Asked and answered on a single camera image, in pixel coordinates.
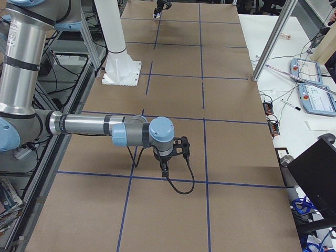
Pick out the black marker pen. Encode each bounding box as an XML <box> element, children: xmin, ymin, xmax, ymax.
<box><xmin>281</xmin><ymin>99</ymin><xmax>301</xmax><ymax>111</ymax></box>

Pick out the aluminium frame post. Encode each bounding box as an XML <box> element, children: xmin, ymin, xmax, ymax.
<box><xmin>252</xmin><ymin>0</ymin><xmax>298</xmax><ymax>82</ymax></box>

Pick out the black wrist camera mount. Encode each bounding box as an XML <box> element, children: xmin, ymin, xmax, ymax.
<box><xmin>173</xmin><ymin>136</ymin><xmax>190</xmax><ymax>161</ymax></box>

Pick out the stack of books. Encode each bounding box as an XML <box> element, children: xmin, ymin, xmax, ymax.
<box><xmin>1</xmin><ymin>177</ymin><xmax>24</xmax><ymax>236</ymax></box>

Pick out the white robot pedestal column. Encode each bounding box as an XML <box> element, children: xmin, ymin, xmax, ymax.
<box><xmin>94</xmin><ymin>0</ymin><xmax>142</xmax><ymax>86</ymax></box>

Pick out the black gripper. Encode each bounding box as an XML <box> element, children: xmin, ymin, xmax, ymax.
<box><xmin>154</xmin><ymin>0</ymin><xmax>172</xmax><ymax>14</ymax></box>
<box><xmin>153</xmin><ymin>146</ymin><xmax>177</xmax><ymax>177</ymax></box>

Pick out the teach pendant tablet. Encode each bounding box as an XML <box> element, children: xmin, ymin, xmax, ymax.
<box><xmin>298</xmin><ymin>83</ymin><xmax>335</xmax><ymax>117</ymax></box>
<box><xmin>290</xmin><ymin>58</ymin><xmax>323</xmax><ymax>85</ymax></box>

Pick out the black monitor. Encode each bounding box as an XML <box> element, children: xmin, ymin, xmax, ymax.
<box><xmin>288</xmin><ymin>139</ymin><xmax>335</xmax><ymax>218</ymax></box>

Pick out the brown paper table cover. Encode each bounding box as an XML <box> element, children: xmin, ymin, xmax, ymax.
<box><xmin>26</xmin><ymin>1</ymin><xmax>301</xmax><ymax>251</ymax></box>

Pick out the upper teach pendant tablet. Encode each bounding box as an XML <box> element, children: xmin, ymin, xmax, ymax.
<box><xmin>290</xmin><ymin>58</ymin><xmax>323</xmax><ymax>85</ymax></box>

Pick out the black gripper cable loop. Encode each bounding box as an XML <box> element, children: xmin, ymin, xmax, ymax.
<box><xmin>125</xmin><ymin>146</ymin><xmax>195</xmax><ymax>195</ymax></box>

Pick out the lower teach pendant tablet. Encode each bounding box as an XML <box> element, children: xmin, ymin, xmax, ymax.
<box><xmin>298</xmin><ymin>83</ymin><xmax>335</xmax><ymax>117</ymax></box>

